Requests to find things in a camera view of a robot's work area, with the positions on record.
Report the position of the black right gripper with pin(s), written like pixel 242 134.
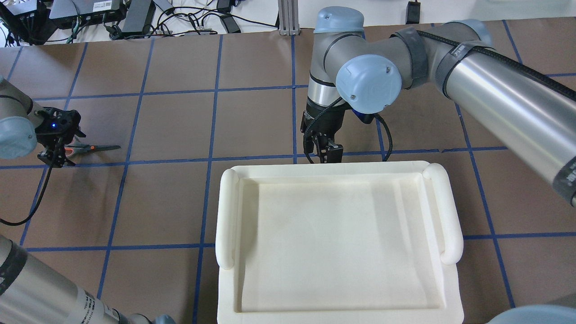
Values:
pixel 323 119

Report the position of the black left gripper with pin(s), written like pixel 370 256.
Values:
pixel 65 121

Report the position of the grey orange scissors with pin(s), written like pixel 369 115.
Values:
pixel 78 149

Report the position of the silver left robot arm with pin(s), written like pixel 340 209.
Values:
pixel 31 291

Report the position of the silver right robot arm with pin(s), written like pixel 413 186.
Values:
pixel 530 113

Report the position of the brown paper table mat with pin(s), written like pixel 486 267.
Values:
pixel 136 226

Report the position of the cream plastic storage box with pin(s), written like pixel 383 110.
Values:
pixel 347 243

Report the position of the aluminium frame post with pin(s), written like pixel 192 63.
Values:
pixel 288 18

